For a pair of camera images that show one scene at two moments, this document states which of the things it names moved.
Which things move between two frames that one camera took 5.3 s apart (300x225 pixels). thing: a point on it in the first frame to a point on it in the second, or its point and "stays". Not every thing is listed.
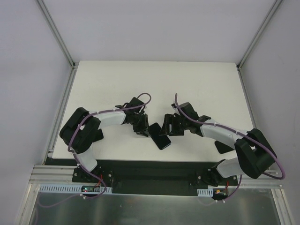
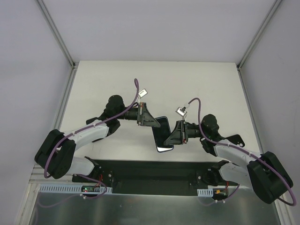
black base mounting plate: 152,177 stays
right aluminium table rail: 247,99 stays
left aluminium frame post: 69,56 stays
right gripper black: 173,124 to 183,132
